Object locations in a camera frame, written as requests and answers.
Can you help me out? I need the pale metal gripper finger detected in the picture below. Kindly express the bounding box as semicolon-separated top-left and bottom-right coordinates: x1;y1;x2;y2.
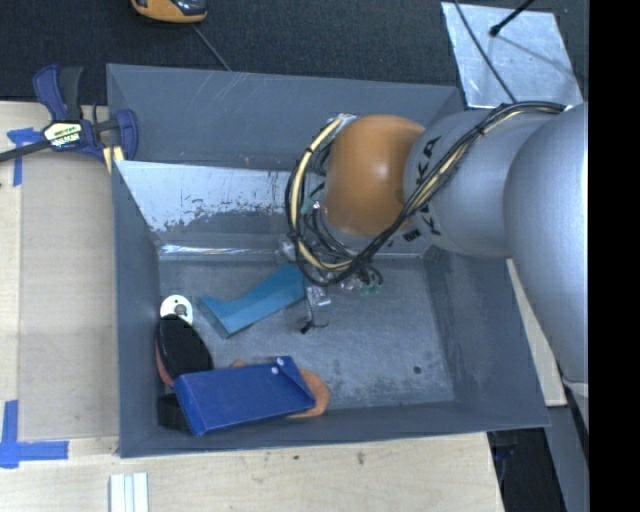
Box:
286;304;313;335
306;287;332;330

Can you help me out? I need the teal flat block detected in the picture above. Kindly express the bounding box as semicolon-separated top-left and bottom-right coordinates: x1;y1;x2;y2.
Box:
196;263;308;340

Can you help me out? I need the grey metal bin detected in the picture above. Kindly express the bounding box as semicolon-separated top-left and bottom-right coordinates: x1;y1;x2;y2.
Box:
104;63;552;459

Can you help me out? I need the orange flat round thing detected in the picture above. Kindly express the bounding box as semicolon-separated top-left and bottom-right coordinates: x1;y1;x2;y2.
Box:
228;359;332;420

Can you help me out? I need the blue flat box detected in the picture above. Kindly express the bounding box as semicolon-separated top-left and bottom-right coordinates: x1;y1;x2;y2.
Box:
172;355;317;438

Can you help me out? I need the black oval thing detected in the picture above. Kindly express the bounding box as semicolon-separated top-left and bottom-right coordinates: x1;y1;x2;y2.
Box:
154;314;216;389

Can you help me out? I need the white round piece with hole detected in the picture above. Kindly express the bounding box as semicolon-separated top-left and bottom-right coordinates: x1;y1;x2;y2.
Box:
159;294;195;327

